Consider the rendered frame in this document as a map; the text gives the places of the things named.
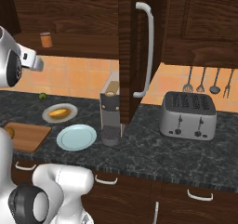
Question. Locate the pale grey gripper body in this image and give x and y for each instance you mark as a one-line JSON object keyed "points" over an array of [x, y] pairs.
{"points": [[37, 64]]}

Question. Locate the light blue plate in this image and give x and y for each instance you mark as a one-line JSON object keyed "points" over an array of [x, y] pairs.
{"points": [[76, 137]]}

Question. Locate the green lime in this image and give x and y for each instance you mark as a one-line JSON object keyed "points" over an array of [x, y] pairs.
{"points": [[42, 96]]}

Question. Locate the grey coffee machine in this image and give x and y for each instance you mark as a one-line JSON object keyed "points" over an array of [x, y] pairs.
{"points": [[110, 110]]}

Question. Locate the wooden cutting board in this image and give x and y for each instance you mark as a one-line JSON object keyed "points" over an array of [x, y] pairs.
{"points": [[29, 138]]}

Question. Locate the hanging ladle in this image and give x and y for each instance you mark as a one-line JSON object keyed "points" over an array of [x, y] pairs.
{"points": [[214, 89]]}

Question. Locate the dark wood open cabinet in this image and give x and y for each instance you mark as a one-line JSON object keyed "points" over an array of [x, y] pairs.
{"points": [[71, 20]]}

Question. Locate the grey plate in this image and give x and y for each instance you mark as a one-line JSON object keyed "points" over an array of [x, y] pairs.
{"points": [[72, 111]]}

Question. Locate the hanging meat fork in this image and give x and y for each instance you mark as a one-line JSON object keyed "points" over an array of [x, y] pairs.
{"points": [[227, 89]]}

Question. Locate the dark wood closed cabinet door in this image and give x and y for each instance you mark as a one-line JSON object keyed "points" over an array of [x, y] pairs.
{"points": [[204, 23]]}

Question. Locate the yellow-green round pastry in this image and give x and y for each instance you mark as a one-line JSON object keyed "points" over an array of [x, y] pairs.
{"points": [[10, 132]]}

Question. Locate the silver four-slot toaster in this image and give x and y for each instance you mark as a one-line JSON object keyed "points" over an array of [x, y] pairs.
{"points": [[187, 119]]}

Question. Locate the hanging slotted spatula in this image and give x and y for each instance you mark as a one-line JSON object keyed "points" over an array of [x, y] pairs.
{"points": [[187, 87]]}

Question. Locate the hanging small slotted turner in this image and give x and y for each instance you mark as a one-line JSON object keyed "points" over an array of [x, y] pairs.
{"points": [[200, 87]]}

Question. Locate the golden croissant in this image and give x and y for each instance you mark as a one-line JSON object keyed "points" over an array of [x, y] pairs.
{"points": [[59, 113]]}

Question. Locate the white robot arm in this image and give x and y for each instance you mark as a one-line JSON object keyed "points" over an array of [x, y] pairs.
{"points": [[62, 184]]}

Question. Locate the dark wood open cabinet door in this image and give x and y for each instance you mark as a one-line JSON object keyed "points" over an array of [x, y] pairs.
{"points": [[131, 48]]}

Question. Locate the dark wood drawer front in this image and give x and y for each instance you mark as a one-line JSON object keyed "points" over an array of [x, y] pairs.
{"points": [[133, 184], [223, 196], [21, 175]]}

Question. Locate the orange jam jar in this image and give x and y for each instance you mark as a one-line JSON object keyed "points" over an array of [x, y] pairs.
{"points": [[46, 40]]}

